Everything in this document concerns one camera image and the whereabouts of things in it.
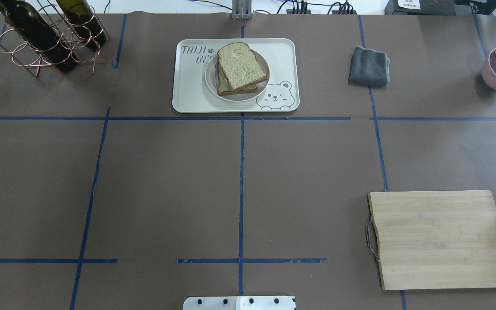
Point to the white round plate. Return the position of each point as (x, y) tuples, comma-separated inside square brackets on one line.
[(210, 85)]

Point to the bread slice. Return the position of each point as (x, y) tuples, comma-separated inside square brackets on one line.
[(240, 66), (224, 87)]

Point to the cream bear tray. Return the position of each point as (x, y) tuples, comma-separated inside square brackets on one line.
[(276, 55)]

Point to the black power strip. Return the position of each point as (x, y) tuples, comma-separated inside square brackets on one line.
[(302, 7)]

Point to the grey folded cloth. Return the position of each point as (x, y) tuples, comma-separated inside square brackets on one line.
[(370, 67)]

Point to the bamboo cutting board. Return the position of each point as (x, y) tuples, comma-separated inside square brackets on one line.
[(434, 239)]

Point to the black box with label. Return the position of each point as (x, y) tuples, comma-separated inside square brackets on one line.
[(420, 7)]

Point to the green wine bottle middle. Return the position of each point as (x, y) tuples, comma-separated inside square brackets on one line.
[(78, 12)]

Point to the green wine bottle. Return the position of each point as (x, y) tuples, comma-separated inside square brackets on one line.
[(78, 12), (28, 23)]

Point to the green wine bottle front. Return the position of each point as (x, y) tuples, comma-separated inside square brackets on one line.
[(28, 23)]

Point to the aluminium frame post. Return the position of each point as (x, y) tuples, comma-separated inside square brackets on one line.
[(242, 10)]

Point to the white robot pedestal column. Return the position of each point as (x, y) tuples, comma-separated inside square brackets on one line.
[(240, 303)]

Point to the copper wire bottle rack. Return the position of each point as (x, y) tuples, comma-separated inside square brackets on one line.
[(61, 34)]

